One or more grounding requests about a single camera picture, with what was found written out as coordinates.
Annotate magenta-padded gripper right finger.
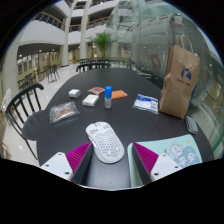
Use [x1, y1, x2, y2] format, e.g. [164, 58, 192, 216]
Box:
[130, 141, 183, 186]

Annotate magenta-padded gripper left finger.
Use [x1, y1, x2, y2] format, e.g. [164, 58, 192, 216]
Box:
[39, 141, 94, 185]

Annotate white perforated computer mouse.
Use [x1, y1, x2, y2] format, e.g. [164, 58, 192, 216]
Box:
[85, 121, 126, 165]

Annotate light green cartoon mouse pad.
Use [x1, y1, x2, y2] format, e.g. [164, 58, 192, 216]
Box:
[127, 133, 203, 188]

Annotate clear bag of cookies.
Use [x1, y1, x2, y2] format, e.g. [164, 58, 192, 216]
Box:
[49, 100, 81, 125]

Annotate clear blue-white packet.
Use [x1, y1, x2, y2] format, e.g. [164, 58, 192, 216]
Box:
[132, 93, 159, 115]

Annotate black spindle-back chair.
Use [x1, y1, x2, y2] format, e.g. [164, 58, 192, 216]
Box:
[4, 82, 46, 161]

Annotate small grey pouch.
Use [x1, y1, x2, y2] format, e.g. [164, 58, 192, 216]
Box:
[184, 115, 199, 135]

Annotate cream flat box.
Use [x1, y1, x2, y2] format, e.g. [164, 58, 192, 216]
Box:
[81, 94, 100, 108]

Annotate small white box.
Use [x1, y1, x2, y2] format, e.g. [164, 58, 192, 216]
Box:
[68, 88, 82, 99]

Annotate small blue-capped bottle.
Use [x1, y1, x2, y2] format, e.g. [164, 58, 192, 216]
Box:
[104, 85, 113, 109]

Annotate brown flat packet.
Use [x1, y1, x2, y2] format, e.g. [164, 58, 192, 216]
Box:
[87, 86, 106, 96]

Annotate orange flat packet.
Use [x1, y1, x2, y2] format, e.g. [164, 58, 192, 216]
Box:
[110, 89, 128, 100]

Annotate brown paper carrier bag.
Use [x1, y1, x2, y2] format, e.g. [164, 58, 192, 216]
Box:
[158, 34, 201, 120]

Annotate group of black chairs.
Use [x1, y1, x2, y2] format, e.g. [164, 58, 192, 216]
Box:
[16, 64, 61, 91]

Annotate black curved-back chair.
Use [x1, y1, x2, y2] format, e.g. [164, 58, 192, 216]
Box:
[75, 62, 113, 74]

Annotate white lattice chair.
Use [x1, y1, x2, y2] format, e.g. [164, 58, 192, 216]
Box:
[0, 87, 13, 113]

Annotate row of black chairs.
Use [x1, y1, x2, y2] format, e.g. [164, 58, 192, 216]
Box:
[79, 57, 136, 70]

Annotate green potted palm plant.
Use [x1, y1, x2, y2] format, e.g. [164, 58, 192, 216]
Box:
[90, 32, 118, 59]

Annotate large white ribbed drum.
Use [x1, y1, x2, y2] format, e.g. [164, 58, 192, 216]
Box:
[133, 13, 214, 98]

